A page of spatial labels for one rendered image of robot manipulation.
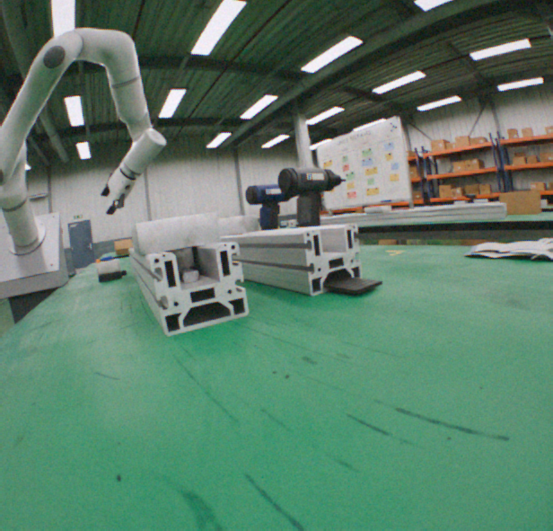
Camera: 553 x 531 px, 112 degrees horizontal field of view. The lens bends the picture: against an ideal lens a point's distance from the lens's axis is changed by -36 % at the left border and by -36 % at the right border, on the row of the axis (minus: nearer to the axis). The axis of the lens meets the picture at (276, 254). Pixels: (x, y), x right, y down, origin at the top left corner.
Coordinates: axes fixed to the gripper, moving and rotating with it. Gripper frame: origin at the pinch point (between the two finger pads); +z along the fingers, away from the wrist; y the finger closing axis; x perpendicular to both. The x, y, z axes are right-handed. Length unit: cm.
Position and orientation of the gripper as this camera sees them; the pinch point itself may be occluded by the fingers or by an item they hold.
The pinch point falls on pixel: (107, 202)
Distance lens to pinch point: 110.6
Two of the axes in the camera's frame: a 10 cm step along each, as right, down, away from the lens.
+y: -5.3, -8.0, 2.7
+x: -4.2, -0.3, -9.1
